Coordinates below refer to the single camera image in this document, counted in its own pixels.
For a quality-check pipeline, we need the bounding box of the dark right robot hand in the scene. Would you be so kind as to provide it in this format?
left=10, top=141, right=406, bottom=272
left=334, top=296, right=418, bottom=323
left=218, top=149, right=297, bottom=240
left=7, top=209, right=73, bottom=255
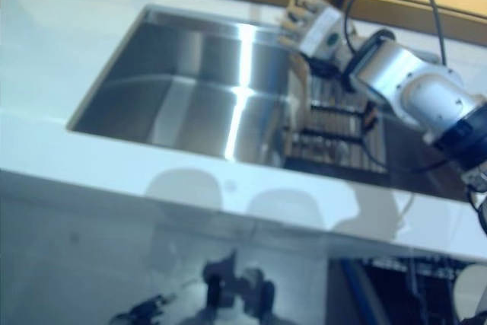
left=275, top=0, right=345, bottom=62

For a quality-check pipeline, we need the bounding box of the cream round plate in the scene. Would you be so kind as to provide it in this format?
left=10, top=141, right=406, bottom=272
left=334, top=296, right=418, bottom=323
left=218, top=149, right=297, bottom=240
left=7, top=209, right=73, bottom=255
left=454, top=263, right=487, bottom=318

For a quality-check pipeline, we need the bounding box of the black steel sink dish rack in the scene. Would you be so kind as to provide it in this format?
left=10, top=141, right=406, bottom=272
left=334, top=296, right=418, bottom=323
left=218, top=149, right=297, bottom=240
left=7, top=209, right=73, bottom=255
left=281, top=54, right=391, bottom=176

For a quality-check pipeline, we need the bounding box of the stainless steel sink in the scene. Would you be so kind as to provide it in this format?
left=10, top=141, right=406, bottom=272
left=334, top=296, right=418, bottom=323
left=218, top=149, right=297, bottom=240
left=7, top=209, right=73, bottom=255
left=66, top=3, right=471, bottom=202

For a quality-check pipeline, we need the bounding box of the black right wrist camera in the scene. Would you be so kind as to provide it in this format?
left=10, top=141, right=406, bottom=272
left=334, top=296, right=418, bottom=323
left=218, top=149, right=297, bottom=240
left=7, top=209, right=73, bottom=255
left=310, top=56, right=342, bottom=77

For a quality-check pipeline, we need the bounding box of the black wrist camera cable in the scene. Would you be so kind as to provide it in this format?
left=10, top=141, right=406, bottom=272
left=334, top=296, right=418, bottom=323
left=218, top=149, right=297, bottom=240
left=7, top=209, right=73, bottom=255
left=343, top=0, right=449, bottom=65

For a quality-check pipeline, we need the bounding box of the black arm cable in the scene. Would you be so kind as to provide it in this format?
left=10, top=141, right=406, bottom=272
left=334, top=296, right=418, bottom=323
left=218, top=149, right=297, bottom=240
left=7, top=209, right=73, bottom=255
left=360, top=132, right=463, bottom=174

